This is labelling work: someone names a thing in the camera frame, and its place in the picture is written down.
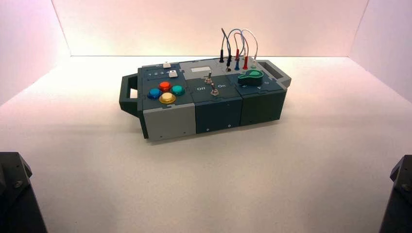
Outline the yellow round push button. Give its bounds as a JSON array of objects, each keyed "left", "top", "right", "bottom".
[{"left": 159, "top": 92, "right": 177, "bottom": 105}]

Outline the blue round push button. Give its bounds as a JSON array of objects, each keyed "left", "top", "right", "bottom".
[{"left": 147, "top": 88, "right": 163, "bottom": 100}]

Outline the teal round push button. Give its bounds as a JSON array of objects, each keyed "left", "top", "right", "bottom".
[{"left": 171, "top": 84, "right": 186, "bottom": 97}]

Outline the white jumper wire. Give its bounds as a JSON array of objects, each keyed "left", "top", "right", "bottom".
[{"left": 240, "top": 29, "right": 260, "bottom": 65}]

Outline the blue jumper wire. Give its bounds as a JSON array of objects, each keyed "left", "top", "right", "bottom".
[{"left": 224, "top": 28, "right": 248, "bottom": 71}]

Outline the dark teal grey control box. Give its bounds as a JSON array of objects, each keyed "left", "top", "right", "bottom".
[{"left": 119, "top": 57, "right": 292, "bottom": 142}]

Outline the green rotary knob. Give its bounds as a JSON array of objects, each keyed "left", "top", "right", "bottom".
[{"left": 237, "top": 70, "right": 265, "bottom": 87}]

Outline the red jumper wire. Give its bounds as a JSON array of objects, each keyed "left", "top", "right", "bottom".
[{"left": 233, "top": 32, "right": 250, "bottom": 70}]

